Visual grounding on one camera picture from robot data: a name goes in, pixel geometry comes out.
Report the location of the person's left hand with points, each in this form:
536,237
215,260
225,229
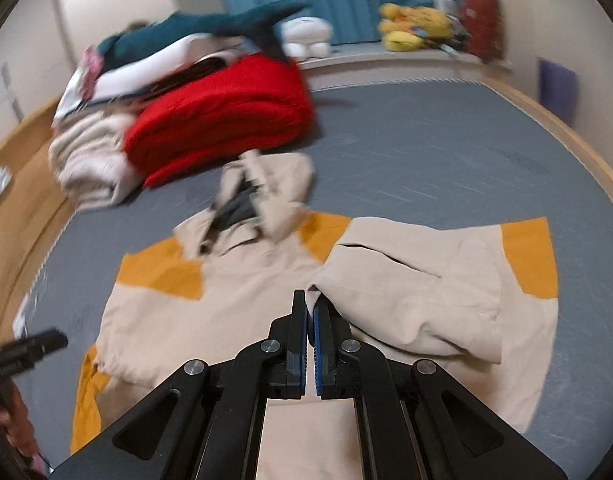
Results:
14,425

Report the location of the teal shark plush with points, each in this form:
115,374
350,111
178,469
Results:
186,25

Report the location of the wooden bed frame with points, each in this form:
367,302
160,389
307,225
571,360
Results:
561,125

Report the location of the red folded blanket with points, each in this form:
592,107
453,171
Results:
221,115

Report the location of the beige and orange jacket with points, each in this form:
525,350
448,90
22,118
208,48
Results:
266,280

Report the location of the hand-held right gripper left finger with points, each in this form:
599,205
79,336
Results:
302,355

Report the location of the red cushion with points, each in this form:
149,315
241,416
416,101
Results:
481,25

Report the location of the purple wall pad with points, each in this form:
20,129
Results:
558,85

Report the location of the white window ledge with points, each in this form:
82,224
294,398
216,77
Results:
386,60

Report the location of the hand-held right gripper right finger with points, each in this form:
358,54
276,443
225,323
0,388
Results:
317,350

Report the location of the white plush toy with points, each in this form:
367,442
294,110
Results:
306,32

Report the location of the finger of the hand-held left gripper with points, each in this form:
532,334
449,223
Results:
41,342

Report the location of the yellow plush toy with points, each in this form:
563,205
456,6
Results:
416,16
404,41

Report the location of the beige folded blanket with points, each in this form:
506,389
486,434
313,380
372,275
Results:
86,155

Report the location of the bed with grey-blue sheet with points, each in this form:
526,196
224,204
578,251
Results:
411,150

